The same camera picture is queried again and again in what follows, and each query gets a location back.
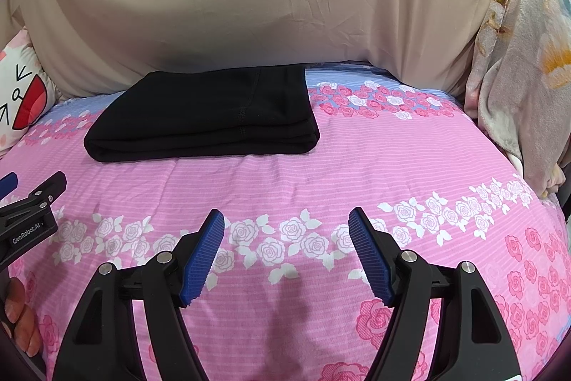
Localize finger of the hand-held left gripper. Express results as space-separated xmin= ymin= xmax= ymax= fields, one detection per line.
xmin=0 ymin=170 xmax=69 ymax=219
xmin=0 ymin=172 xmax=20 ymax=200

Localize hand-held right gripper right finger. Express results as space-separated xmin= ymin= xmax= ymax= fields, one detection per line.
xmin=348 ymin=207 xmax=525 ymax=381

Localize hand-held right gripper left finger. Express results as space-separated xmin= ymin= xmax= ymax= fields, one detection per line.
xmin=45 ymin=209 xmax=226 ymax=381

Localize black pants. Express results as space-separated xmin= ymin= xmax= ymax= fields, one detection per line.
xmin=84 ymin=64 xmax=322 ymax=163

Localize person's left hand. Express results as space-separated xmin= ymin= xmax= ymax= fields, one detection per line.
xmin=0 ymin=276 xmax=46 ymax=360

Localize white cartoon face pillow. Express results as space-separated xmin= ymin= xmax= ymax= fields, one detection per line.
xmin=0 ymin=28 xmax=58 ymax=161

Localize pink floral bed sheet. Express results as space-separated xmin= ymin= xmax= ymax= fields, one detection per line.
xmin=0 ymin=62 xmax=568 ymax=381

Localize grey floral blanket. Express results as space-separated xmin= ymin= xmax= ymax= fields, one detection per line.
xmin=464 ymin=0 xmax=571 ymax=199

